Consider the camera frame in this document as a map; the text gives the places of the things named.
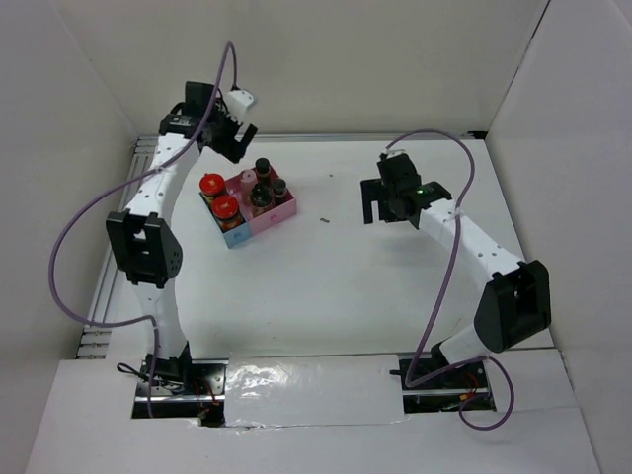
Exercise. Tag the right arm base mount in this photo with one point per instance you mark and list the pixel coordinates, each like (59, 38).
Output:
(447, 391)

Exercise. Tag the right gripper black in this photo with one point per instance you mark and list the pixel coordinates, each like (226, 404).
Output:
(372, 191)

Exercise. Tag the small black-cap spice bottle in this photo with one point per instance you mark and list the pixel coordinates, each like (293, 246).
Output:
(263, 171)

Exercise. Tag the red-cap jar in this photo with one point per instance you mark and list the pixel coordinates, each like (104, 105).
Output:
(211, 187)
(227, 213)

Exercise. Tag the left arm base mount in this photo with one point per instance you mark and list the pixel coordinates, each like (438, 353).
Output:
(202, 397)

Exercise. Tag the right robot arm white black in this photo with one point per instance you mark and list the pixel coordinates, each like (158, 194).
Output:
(514, 302)

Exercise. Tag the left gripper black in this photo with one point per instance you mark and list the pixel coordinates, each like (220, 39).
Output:
(230, 149)

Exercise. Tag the white taped front cover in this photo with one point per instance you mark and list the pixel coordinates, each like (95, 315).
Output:
(312, 391)

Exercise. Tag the blue drawer box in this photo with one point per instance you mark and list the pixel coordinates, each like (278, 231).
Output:
(237, 235)

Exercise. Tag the black-cap spice bottle front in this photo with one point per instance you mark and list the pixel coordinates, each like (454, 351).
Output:
(261, 199)

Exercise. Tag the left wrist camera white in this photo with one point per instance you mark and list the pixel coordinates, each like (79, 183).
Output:
(239, 102)

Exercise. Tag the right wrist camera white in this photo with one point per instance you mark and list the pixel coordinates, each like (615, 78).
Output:
(391, 153)

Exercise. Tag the pink-cap spice bottle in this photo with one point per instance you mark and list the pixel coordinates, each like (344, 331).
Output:
(248, 179)

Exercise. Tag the pink drawer box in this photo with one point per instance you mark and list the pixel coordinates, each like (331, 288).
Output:
(274, 216)

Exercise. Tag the aluminium rail back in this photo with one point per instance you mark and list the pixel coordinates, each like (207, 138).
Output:
(380, 137)

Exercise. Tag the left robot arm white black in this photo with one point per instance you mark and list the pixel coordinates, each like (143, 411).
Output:
(145, 247)

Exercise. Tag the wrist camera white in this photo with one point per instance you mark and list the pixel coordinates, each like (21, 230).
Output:
(391, 153)
(239, 102)

